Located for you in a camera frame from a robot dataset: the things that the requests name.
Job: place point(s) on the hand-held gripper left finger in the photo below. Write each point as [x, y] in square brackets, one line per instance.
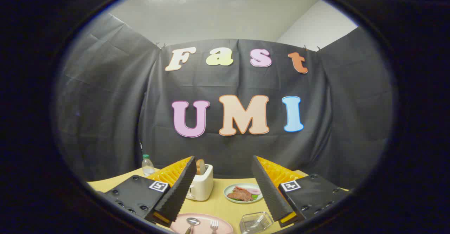
[182, 188]

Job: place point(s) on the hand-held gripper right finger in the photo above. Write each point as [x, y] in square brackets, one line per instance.
[269, 188]

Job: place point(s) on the pink onion slice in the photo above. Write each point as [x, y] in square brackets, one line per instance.
[254, 191]

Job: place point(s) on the green lettuce leaf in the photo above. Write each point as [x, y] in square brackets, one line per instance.
[254, 196]

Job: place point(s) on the white toaster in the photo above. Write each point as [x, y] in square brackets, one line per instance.
[203, 187]

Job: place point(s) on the toast bread slice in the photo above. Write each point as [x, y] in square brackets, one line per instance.
[202, 166]
[198, 167]

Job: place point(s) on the red tomato slice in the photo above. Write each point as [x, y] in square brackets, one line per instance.
[241, 188]

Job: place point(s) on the brown grilled meat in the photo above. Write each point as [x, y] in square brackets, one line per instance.
[239, 194]

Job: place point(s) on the clear drainer container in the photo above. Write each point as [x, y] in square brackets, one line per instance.
[256, 222]

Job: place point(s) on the light green plate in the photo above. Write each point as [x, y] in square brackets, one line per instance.
[230, 199]

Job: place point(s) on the pink plate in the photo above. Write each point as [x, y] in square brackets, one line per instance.
[204, 223]

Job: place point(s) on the clear plastic water bottle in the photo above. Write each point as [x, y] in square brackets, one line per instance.
[147, 166]

